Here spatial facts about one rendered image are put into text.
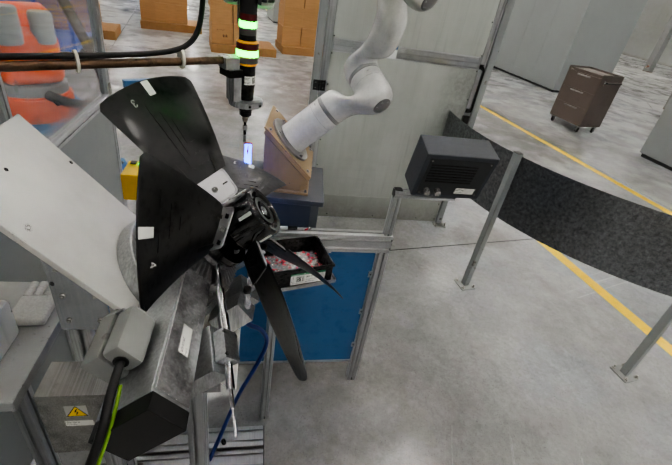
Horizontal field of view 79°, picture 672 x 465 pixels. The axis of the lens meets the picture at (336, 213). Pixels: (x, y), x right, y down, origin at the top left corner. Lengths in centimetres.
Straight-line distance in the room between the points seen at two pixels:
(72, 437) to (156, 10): 933
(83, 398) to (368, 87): 117
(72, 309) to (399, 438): 146
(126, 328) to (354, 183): 250
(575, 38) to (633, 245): 820
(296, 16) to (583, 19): 579
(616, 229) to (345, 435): 163
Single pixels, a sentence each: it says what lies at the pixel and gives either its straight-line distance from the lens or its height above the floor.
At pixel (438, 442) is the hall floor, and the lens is 209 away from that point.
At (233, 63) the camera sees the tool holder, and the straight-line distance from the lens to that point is 85.
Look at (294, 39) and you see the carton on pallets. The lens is 906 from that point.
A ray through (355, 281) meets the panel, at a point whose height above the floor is 62.
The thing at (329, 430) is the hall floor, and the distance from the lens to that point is 199.
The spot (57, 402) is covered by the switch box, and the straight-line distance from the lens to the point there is 113.
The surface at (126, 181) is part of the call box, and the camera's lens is 140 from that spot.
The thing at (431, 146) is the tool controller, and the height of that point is 124.
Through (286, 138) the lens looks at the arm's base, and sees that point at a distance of 154.
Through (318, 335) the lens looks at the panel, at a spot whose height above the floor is 30.
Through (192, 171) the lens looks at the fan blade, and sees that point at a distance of 91.
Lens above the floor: 170
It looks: 31 degrees down
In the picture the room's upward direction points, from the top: 10 degrees clockwise
